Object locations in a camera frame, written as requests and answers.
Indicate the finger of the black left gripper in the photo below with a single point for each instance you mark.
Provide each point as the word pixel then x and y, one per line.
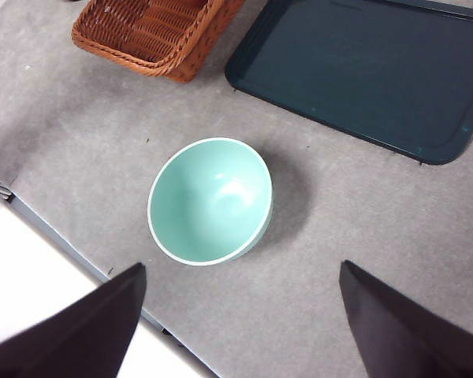
pixel 75 334
pixel 402 334

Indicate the brown wicker basket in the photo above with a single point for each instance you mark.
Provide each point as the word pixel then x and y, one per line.
pixel 153 35

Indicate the teal bowl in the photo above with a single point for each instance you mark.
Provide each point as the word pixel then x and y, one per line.
pixel 205 204

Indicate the dark rectangular tray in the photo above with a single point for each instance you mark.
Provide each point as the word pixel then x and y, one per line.
pixel 362 67

